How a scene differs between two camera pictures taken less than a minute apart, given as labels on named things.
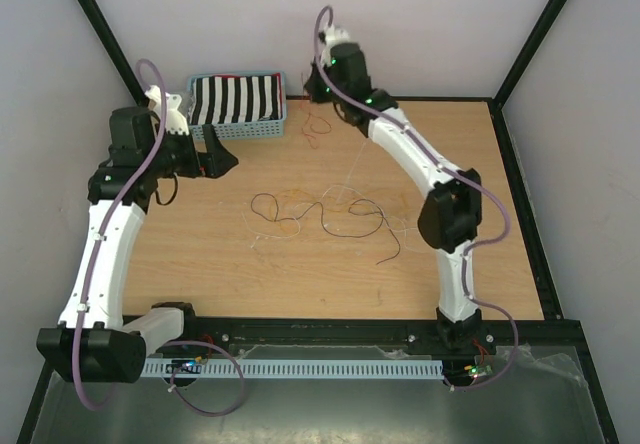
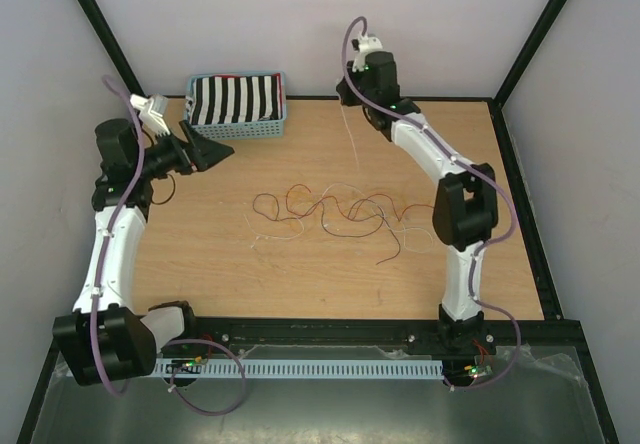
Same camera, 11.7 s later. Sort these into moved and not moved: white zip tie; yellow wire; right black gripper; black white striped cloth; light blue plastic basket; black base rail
Moved: white zip tie; right black gripper; yellow wire
Not moved: light blue plastic basket; black white striped cloth; black base rail
